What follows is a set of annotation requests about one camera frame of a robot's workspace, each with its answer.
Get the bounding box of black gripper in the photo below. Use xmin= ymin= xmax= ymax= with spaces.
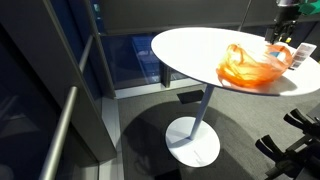
xmin=270 ymin=5 xmax=298 ymax=45

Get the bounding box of orange plastic bag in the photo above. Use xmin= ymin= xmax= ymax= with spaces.
xmin=215 ymin=43 xmax=294 ymax=88

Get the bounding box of white packet with barcode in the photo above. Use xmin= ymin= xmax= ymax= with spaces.
xmin=289 ymin=42 xmax=318 ymax=71

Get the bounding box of white table leg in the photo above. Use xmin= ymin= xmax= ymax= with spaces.
xmin=188 ymin=84 xmax=215 ymax=141

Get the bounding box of black floor plate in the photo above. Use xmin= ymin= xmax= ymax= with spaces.
xmin=176 ymin=89 xmax=205 ymax=105

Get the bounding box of dark window pillar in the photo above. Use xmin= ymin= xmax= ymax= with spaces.
xmin=159 ymin=62 xmax=172 ymax=88

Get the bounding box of white round table base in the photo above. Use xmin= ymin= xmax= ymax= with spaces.
xmin=165 ymin=116 xmax=221 ymax=168

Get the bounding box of short metal handrail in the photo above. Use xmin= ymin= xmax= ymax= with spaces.
xmin=78 ymin=34 xmax=95 ymax=73

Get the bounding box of long metal handrail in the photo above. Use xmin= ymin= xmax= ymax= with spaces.
xmin=38 ymin=85 xmax=79 ymax=180

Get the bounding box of teal camera mount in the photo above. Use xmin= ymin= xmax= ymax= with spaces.
xmin=297 ymin=0 xmax=320 ymax=16

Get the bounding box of black handle clamp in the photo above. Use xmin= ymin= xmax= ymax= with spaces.
xmin=254 ymin=134 xmax=320 ymax=180
xmin=283 ymin=107 xmax=320 ymax=138

